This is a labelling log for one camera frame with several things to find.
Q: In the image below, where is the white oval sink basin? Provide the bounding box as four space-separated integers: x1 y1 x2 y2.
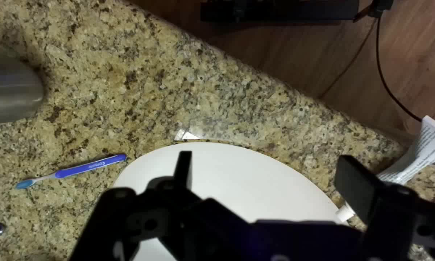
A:
112 141 342 261

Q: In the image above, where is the white toothpaste tube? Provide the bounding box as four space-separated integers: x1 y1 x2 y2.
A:
335 115 435 225

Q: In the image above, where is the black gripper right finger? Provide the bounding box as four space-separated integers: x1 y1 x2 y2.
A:
334 154 419 261

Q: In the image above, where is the stainless steel cup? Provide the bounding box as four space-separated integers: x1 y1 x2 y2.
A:
0 51 47 126

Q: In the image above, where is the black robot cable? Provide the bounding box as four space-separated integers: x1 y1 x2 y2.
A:
318 13 425 123

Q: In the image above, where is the blue toothbrush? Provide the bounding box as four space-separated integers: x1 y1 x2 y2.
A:
15 152 131 192

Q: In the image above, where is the black robot cart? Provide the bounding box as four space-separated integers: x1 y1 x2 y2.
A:
199 0 363 25

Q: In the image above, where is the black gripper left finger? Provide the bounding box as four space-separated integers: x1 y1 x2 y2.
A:
173 150 195 192

